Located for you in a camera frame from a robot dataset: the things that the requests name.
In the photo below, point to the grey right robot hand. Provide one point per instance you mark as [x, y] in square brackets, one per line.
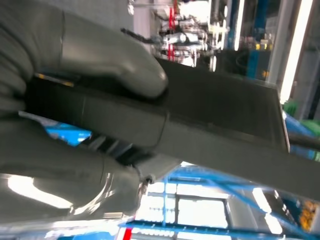
[62, 185]

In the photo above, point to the blue metal shelf rack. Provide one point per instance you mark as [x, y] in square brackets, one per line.
[185, 172]

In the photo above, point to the red barrier belt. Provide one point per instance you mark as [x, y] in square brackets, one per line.
[127, 234]

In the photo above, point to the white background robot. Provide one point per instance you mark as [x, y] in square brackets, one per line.
[183, 36]

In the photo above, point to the green plastic crate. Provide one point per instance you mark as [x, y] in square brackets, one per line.
[307, 127]

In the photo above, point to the long ceiling light strip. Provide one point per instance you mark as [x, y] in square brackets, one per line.
[295, 49]

